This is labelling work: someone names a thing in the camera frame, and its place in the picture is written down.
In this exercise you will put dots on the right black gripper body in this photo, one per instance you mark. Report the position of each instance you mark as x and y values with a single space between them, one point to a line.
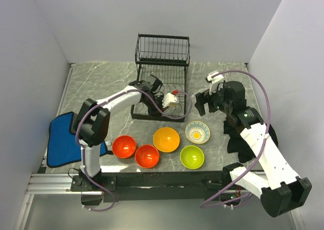
216 101

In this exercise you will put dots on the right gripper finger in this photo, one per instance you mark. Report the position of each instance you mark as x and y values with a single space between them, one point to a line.
200 106
202 96

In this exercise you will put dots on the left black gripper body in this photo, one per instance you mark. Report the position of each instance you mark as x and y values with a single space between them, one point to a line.
152 108

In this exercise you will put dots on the patterned white teal bowl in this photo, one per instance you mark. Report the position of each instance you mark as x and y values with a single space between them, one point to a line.
197 132

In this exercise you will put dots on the red-orange bowl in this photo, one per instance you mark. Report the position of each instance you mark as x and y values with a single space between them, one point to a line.
147 156
124 146

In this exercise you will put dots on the lime green bowl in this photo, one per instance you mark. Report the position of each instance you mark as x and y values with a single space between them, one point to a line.
192 157

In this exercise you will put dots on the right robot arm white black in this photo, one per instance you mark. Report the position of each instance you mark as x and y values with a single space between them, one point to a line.
283 189

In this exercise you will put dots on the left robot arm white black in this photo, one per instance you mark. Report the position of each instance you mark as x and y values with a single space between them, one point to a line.
92 121

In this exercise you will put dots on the yellow-orange bowl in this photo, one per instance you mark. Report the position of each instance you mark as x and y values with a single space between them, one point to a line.
166 139

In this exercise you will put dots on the black cloth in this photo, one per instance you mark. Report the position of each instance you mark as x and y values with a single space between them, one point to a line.
240 144

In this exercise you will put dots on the black base beam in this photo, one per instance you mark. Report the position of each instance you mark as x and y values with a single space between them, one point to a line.
162 185

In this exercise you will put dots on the blue cloth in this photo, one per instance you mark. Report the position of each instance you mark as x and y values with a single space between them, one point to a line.
62 149

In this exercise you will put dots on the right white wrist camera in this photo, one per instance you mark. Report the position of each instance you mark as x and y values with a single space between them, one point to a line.
213 79

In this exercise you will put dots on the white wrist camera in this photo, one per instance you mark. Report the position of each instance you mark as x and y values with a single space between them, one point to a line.
213 79
169 99

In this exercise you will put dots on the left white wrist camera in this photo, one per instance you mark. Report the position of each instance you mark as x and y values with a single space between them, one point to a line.
169 99

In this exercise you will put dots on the black wire dish rack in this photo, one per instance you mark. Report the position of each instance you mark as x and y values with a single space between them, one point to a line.
167 57

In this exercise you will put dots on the aluminium frame rail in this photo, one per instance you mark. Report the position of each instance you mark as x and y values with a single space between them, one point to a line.
49 184

